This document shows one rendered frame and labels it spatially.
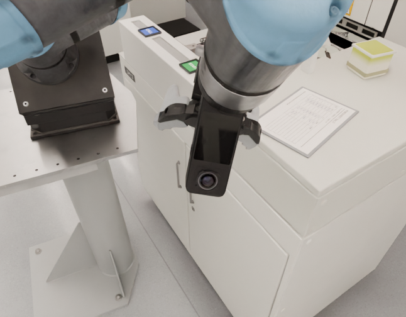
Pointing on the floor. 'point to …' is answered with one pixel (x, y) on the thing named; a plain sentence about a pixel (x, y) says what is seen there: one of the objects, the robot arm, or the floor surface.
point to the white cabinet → (261, 228)
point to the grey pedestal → (86, 255)
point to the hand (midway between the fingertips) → (203, 139)
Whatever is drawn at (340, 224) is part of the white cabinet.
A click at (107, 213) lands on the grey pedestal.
